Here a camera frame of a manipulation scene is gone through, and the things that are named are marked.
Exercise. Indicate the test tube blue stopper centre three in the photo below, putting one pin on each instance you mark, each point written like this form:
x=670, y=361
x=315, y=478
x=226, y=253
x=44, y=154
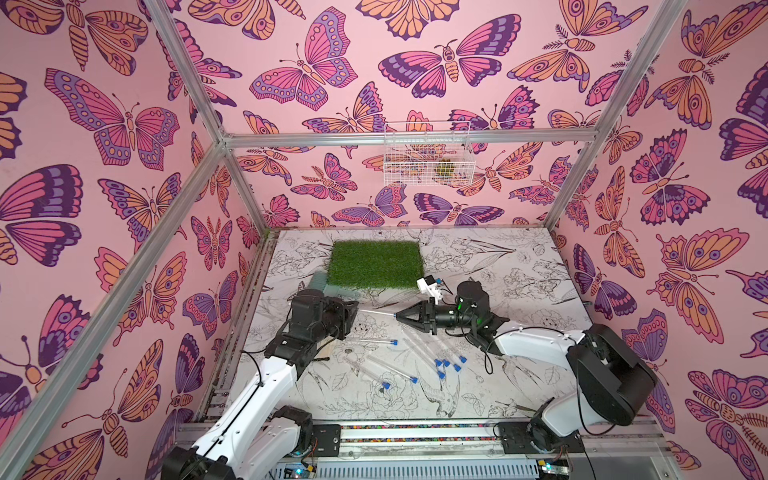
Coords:
x=453, y=355

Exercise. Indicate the white wire basket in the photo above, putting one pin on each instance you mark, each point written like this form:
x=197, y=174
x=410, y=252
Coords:
x=410, y=157

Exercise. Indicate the test tube blue stopper front-middle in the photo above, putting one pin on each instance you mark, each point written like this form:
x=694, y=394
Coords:
x=395, y=370

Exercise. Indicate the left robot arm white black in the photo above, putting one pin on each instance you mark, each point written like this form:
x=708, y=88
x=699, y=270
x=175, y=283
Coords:
x=254, y=433

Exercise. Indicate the test tube blue stopper left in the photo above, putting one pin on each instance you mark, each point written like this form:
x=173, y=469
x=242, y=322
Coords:
x=366, y=341

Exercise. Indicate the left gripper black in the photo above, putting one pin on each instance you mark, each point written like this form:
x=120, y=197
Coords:
x=342, y=311

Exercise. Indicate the green artificial grass mat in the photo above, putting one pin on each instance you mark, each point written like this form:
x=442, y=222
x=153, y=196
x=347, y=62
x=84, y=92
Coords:
x=373, y=264

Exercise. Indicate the test tube blue stopper centre two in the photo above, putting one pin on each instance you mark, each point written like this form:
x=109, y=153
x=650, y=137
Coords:
x=434, y=352

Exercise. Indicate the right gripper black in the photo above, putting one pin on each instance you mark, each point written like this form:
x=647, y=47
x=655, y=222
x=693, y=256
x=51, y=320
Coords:
x=432, y=317

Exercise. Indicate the test tube blue stopper front-left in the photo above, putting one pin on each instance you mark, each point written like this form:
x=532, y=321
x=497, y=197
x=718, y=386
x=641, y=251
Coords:
x=360, y=370

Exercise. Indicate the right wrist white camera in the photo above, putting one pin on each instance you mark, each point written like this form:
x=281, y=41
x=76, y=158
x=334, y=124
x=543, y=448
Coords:
x=431, y=286

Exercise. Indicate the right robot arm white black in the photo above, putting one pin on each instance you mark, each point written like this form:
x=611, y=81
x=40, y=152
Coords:
x=611, y=382

